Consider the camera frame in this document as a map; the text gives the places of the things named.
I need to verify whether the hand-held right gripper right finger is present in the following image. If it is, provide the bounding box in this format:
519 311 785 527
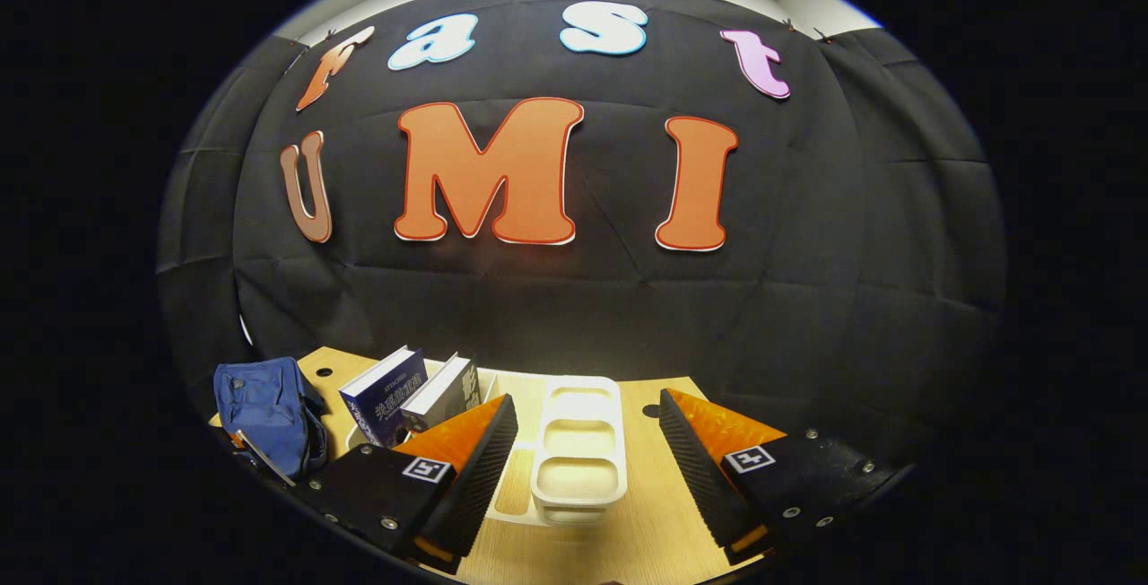
659 388 911 568

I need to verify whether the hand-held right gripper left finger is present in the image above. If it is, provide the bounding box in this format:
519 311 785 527
294 394 522 575

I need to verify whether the grey dark spine book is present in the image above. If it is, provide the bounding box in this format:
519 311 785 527
400 353 483 434

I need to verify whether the white bookshelf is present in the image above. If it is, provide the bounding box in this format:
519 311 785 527
345 356 629 529

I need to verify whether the blue picture cover book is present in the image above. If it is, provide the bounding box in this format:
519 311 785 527
338 346 429 450

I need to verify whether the blue schoolbag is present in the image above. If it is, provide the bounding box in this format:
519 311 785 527
213 356 330 487

